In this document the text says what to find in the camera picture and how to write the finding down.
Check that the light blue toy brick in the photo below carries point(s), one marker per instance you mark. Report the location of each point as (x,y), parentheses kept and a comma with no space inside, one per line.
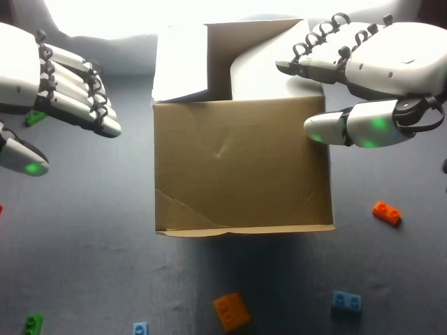
(140,329)

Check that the greyish blue toy brick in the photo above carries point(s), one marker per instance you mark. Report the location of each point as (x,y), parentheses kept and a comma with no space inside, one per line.
(346,303)

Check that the grey tablecloth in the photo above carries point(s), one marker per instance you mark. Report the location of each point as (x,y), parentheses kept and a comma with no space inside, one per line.
(87,244)

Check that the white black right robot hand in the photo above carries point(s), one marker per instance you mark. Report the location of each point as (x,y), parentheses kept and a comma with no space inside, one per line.
(401,59)

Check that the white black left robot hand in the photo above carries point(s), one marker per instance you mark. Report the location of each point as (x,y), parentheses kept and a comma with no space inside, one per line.
(17,70)

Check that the orange curved toy brick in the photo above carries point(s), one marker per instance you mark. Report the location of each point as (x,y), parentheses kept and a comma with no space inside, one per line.
(231,312)

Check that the green toy brick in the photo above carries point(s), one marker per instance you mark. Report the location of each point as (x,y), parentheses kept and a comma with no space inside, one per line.
(34,118)
(34,325)

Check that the orange flat toy brick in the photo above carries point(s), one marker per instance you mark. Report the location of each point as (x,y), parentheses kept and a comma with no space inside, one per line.
(387,213)

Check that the cardboard box with flaps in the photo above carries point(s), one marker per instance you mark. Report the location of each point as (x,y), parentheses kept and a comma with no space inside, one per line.
(241,167)

